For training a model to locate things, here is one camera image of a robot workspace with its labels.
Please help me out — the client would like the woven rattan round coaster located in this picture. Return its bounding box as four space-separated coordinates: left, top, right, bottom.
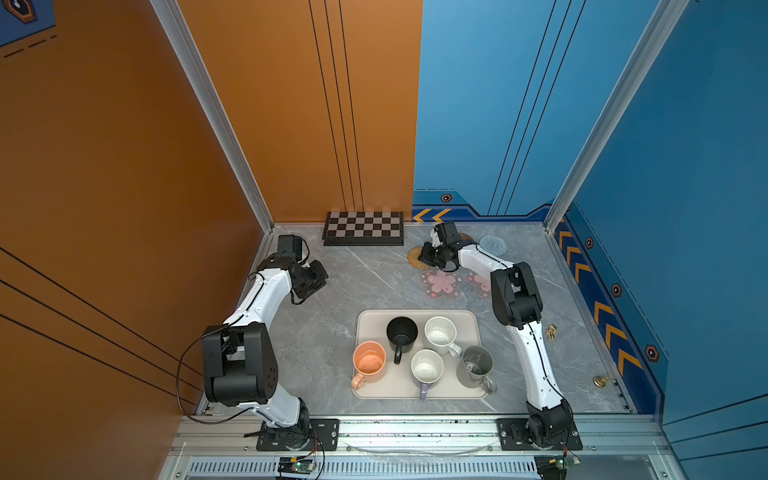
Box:
406 247 429 270

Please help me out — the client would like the pink flower coaster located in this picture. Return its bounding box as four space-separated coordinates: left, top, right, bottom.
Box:
421 270 462 299
467 272 491 298

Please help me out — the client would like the blue woven round coaster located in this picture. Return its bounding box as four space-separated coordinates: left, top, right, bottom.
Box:
479 235 508 257

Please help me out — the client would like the black mug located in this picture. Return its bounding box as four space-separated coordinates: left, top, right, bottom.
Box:
386 316 419 365

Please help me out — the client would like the grey mug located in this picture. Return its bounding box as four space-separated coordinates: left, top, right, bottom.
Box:
456 345 498 394

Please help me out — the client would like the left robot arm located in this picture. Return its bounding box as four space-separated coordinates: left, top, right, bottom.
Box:
201 234 328 450

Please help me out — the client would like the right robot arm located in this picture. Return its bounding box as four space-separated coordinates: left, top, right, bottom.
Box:
418 222 577 449

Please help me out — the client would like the black white chessboard box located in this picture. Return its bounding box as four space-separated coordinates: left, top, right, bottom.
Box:
322 211 404 246

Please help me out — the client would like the beige plastic tray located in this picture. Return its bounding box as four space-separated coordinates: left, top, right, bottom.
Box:
353 310 487 400

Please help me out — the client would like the orange pink mug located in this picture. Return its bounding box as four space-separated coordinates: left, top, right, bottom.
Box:
351 341 387 391

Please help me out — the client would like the small gold figurine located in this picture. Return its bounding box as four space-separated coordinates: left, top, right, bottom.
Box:
546 324 558 341

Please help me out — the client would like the small brass bell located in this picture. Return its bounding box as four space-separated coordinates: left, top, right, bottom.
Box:
593 375 611 388

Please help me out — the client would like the left green circuit board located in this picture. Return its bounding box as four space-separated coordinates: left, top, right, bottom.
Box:
277 457 317 477

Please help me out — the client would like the green circuit board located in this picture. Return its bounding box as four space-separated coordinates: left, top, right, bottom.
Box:
534 456 581 480
277 457 317 477

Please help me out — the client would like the right green circuit board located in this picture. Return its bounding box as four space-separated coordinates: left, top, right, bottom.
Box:
534 456 581 480

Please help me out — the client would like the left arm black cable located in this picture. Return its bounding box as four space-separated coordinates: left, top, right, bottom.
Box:
175 323 253 426

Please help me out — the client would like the white mug purple handle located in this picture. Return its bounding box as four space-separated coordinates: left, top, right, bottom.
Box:
410 349 445 401

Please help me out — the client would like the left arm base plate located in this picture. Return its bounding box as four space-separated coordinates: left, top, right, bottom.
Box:
256 418 340 452

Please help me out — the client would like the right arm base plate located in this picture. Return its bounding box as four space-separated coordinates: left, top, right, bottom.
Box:
496 417 584 452

